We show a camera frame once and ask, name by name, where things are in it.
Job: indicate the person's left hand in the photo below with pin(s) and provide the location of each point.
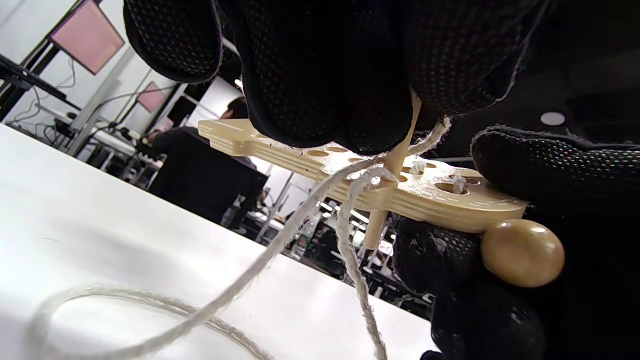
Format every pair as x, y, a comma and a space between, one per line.
320, 65

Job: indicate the person's right hand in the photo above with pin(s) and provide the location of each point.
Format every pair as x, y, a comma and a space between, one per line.
590, 210

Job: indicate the wooden crocodile lacing toy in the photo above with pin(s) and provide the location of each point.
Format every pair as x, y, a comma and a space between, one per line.
440, 205

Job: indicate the pink rectangular panel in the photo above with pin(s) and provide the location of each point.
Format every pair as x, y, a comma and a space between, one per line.
150, 96
87, 35

